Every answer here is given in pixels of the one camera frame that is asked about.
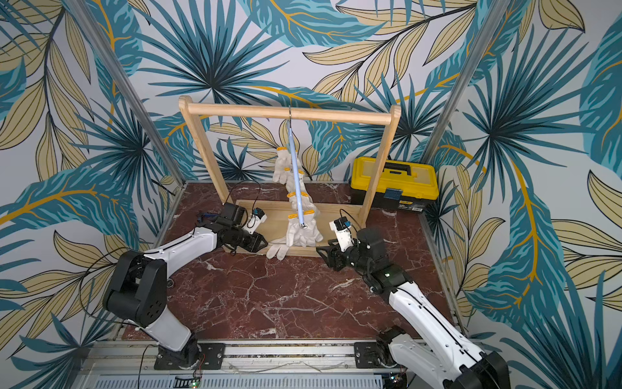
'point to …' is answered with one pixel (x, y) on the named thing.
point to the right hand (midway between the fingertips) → (324, 244)
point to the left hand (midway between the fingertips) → (261, 243)
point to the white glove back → (279, 248)
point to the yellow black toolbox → (400, 185)
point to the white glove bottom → (307, 237)
